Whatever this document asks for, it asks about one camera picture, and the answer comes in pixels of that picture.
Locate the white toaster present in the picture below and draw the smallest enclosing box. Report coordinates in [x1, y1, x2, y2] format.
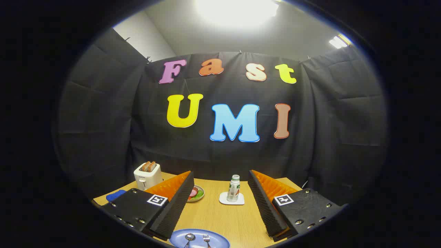
[134, 162, 164, 190]

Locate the blue folded cloth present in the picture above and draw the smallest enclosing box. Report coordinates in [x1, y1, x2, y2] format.
[106, 189, 127, 202]

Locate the beige food plate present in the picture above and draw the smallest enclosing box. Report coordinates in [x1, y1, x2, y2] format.
[187, 185, 205, 203]

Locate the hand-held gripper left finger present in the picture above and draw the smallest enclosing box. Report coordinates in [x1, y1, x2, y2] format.
[102, 170, 195, 241]

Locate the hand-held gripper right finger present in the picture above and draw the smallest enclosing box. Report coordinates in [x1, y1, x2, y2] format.
[248, 169, 348, 241]

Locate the blue round plate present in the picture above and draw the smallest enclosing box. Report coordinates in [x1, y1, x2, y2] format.
[169, 229, 230, 248]

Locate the white square coaster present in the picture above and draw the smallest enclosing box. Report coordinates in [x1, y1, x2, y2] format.
[219, 192, 245, 206]

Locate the small ceiling light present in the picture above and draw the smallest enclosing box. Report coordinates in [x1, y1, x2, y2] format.
[328, 33, 352, 49]

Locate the large ceiling light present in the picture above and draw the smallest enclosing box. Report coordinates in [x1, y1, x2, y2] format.
[195, 0, 279, 30]

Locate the small white drink bottle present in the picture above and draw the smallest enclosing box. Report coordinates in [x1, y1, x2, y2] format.
[227, 175, 240, 202]

